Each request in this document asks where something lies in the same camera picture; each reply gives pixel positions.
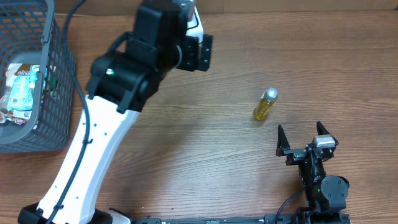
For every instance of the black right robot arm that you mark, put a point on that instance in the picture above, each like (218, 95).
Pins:
(326, 194)

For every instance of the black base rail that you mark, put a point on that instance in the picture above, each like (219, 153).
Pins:
(267, 219)

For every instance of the yellow dish soap bottle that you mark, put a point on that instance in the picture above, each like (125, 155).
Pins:
(268, 98)

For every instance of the white barcode scanner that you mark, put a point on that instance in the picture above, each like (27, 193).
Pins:
(195, 27)

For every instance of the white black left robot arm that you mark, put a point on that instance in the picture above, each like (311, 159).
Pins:
(167, 35)

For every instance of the brown snack pouch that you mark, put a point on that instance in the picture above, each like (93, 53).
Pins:
(18, 96)

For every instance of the grey plastic mesh basket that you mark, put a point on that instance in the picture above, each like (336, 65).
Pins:
(31, 35)

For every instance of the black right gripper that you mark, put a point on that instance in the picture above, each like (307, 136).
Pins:
(303, 152)

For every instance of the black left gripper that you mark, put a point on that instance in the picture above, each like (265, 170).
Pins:
(191, 46)

